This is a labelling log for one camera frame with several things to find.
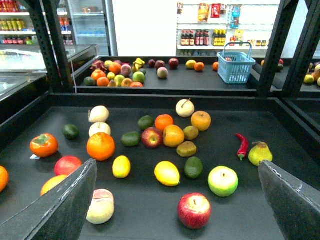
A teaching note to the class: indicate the black rear display tray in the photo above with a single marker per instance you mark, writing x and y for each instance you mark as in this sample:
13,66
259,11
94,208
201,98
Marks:
181,82

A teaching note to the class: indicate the green apple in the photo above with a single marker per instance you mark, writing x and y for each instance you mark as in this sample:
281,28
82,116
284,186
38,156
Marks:
223,181

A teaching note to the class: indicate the red yellow apple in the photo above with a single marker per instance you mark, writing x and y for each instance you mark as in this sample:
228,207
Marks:
152,138

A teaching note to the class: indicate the brown kiwi back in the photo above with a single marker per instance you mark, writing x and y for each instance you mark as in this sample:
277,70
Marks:
190,133

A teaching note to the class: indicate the pale peach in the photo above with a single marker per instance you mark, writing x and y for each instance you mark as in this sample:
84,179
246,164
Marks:
102,207

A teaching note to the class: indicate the white pear lying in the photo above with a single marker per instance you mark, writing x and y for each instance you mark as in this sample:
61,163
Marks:
98,114

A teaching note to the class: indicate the dark green avocado front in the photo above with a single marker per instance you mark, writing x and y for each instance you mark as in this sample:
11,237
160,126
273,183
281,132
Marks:
193,167

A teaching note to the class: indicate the blue shopping basket far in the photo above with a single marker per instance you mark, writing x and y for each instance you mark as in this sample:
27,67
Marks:
234,67

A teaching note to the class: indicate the red chili pepper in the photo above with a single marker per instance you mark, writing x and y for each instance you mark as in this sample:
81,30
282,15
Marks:
244,144

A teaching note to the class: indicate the orange at left edge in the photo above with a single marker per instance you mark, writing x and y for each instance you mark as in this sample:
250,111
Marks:
4,178

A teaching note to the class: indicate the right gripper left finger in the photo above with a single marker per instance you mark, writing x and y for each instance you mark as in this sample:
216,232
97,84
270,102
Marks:
59,214

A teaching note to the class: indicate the small orange tangerine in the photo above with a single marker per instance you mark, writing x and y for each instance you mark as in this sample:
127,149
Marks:
163,121

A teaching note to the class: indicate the black display tray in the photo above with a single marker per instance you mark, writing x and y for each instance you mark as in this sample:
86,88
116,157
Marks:
181,82
145,209

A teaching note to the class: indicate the yellow lemon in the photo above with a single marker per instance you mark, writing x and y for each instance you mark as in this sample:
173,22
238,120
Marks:
121,167
167,173

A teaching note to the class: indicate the brown kiwi front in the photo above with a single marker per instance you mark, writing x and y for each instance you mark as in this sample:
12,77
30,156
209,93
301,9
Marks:
186,149

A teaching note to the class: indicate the dark green avocado left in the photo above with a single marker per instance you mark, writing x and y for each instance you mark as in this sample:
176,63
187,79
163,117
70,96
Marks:
70,131

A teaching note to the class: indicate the white bottle shelf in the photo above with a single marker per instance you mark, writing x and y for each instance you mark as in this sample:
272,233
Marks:
204,27

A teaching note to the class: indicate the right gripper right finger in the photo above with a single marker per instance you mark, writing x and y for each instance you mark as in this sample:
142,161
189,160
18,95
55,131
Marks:
295,204

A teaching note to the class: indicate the orange persimmon green calyx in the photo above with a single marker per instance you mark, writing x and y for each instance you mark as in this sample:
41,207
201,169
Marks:
44,145

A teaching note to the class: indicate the green lime back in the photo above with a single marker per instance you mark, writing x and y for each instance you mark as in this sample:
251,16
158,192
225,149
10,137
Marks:
146,122

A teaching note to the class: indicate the green lime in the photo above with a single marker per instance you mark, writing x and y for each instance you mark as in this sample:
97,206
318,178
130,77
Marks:
146,122
131,139

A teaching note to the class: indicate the brown kiwi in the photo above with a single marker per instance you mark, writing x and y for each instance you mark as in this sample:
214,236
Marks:
186,149
190,133

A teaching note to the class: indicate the red pomegranate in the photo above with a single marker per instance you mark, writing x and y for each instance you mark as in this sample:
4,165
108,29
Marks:
67,165

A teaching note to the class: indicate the large orange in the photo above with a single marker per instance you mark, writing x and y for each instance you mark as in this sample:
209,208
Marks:
100,146

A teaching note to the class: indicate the dark green avocado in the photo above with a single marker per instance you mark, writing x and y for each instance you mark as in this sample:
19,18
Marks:
70,131
193,167

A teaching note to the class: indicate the black front display tray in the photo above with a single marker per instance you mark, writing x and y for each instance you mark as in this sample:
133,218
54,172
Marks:
145,209

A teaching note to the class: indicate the white price tag card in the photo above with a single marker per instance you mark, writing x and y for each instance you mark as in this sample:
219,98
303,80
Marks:
34,157

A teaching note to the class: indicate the white pear middle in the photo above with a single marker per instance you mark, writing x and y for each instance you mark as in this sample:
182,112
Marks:
99,127

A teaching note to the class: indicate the glass door refrigerator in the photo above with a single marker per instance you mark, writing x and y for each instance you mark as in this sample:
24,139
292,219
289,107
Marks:
92,23

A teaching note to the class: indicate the green lime front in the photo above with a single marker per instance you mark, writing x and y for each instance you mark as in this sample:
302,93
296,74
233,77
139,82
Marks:
131,139

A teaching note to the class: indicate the chest freezer glass lid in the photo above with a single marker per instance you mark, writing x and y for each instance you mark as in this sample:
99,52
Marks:
20,63

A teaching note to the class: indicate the red apple front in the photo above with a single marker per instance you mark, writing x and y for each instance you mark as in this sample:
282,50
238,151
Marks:
194,210

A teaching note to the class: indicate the golden round pear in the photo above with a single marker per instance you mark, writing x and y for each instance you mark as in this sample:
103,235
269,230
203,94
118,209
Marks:
201,120

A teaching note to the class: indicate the yellow green pear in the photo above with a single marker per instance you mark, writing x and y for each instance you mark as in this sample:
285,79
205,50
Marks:
260,152

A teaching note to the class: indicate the orange yellow mango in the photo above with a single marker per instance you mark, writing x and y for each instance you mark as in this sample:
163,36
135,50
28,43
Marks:
51,183

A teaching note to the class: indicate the yellow orange persimmon fruit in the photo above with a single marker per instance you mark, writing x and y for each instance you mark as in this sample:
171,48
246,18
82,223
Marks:
173,136

